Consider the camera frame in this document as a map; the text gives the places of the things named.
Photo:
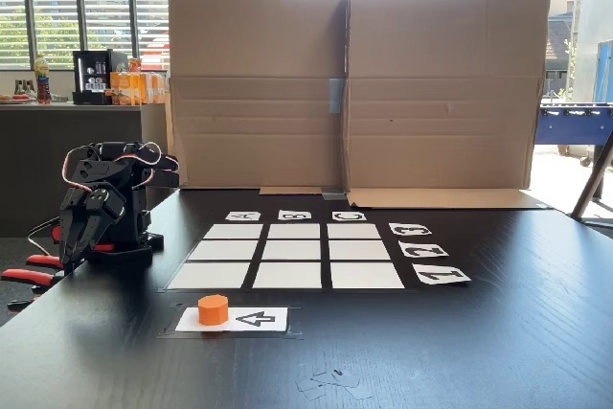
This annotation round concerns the round orange token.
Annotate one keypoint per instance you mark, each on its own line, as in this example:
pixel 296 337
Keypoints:
pixel 213 313

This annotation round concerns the white nine-square paper grid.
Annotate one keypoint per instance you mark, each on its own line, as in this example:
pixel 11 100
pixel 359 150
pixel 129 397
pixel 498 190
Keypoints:
pixel 292 275

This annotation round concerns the dark counter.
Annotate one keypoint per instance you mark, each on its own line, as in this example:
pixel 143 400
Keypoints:
pixel 29 165

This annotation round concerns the orange carton pack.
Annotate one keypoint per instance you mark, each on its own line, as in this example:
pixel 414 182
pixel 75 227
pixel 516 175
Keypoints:
pixel 134 88

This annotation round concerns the black mini fridge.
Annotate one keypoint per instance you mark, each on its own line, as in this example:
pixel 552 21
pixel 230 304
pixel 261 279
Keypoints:
pixel 91 78

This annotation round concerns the letter A paper sheet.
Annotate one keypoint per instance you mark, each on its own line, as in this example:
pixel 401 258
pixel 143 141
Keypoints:
pixel 243 216

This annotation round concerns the orange snack bag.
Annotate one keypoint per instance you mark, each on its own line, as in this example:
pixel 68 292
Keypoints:
pixel 134 65

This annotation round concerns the plate with food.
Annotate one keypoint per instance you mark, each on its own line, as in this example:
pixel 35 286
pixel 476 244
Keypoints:
pixel 16 98

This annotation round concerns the yellow-label drink bottle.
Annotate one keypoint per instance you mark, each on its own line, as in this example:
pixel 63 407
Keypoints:
pixel 42 78

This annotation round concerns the green glass bottles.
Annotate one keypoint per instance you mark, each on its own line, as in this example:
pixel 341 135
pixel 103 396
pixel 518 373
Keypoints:
pixel 24 88

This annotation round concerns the letter B paper sheet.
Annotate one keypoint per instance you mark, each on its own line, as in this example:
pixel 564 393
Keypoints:
pixel 294 215

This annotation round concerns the white arrow paper sheet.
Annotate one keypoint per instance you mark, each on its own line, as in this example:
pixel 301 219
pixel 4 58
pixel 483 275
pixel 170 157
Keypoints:
pixel 281 323

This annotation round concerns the letter C paper sheet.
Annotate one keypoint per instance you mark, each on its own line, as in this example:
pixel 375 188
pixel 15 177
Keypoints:
pixel 349 216

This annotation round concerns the grey tape strip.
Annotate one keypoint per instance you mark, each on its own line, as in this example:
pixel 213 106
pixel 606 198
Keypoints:
pixel 336 95

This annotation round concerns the clear tape scraps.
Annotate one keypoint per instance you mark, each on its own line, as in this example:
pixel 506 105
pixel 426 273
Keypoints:
pixel 335 380

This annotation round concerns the number 3 paper sheet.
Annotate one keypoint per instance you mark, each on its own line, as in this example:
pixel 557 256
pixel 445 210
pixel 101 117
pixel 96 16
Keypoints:
pixel 410 229

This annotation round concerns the number 2 paper sheet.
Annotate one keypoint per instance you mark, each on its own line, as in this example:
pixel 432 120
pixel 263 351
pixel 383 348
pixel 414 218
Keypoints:
pixel 424 250

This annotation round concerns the number 1 paper sheet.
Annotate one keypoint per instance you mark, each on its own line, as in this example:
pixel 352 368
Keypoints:
pixel 441 275

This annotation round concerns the brown cardboard panel with flap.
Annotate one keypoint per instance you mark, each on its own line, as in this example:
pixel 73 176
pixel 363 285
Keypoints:
pixel 445 45

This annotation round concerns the blue foosball table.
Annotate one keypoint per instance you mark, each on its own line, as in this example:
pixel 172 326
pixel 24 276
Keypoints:
pixel 574 126

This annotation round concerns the slanted metal table leg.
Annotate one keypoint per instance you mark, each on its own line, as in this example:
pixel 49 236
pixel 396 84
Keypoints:
pixel 591 179

